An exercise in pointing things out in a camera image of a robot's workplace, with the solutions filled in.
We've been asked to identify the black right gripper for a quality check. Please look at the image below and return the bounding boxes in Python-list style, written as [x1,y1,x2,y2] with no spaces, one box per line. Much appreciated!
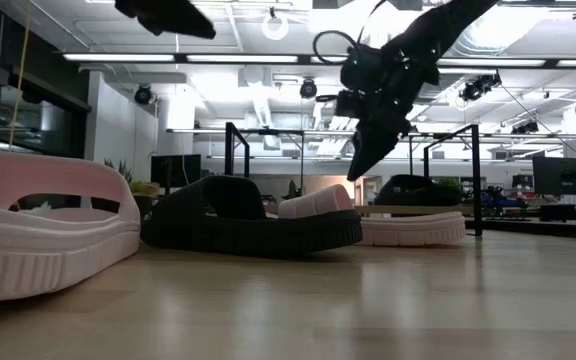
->
[341,45,419,182]

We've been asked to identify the black slide sandal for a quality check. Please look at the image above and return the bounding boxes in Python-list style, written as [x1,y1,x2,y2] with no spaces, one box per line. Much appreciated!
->
[374,173,463,207]
[140,174,364,260]

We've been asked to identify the pink slide sandal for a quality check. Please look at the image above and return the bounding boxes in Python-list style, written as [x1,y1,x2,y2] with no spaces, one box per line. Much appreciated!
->
[276,183,468,247]
[0,150,142,303]

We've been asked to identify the black ceiling spotlight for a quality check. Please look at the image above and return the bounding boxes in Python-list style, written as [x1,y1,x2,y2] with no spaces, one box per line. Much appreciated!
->
[459,71,503,103]
[299,78,318,100]
[134,83,154,106]
[511,119,540,135]

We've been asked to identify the black computer monitor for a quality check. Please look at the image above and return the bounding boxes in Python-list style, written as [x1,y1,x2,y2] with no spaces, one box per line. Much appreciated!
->
[532,156,576,197]
[150,153,203,190]

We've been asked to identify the potted succulent plant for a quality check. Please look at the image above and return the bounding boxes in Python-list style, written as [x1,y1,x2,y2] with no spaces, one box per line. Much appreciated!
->
[103,158,162,221]

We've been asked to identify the white crumpled tissue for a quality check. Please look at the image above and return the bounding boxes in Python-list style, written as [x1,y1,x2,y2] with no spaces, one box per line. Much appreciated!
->
[17,201,53,217]

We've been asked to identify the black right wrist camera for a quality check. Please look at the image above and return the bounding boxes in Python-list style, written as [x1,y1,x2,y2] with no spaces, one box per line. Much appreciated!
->
[335,88,368,120]

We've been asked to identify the white ceiling ring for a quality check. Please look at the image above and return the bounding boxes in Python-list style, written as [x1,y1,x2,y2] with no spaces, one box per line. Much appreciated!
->
[261,12,290,42]

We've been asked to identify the wooden shelf black metal frame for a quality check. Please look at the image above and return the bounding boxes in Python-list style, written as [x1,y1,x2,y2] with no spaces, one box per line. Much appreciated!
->
[224,121,484,238]

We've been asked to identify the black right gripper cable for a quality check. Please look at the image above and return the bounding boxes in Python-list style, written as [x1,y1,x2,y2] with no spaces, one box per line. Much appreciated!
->
[312,0,388,66]

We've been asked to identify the silver ventilation duct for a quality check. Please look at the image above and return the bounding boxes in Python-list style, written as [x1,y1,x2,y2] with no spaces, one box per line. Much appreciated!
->
[447,9,549,57]

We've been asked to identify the yellow cable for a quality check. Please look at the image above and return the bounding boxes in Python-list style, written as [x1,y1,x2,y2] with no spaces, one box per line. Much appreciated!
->
[0,0,33,151]

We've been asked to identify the black metal rig frame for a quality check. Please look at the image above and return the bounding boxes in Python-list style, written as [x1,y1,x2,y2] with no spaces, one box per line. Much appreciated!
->
[465,217,576,240]

